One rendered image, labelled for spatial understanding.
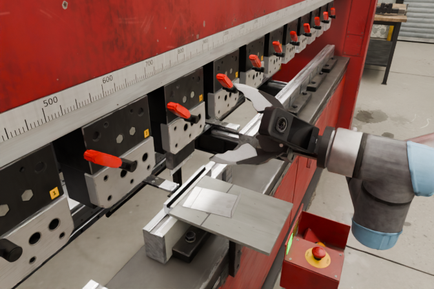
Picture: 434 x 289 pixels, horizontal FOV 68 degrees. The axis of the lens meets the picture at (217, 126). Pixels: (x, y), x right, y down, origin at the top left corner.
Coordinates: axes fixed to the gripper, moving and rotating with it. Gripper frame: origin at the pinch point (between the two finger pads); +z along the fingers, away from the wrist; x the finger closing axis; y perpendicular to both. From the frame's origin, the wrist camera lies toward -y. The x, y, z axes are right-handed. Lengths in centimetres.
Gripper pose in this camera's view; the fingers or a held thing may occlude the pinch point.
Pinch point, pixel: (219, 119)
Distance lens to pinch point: 60.2
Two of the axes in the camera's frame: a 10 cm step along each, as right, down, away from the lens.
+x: 3.0, -9.4, 1.5
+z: -8.8, -2.2, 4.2
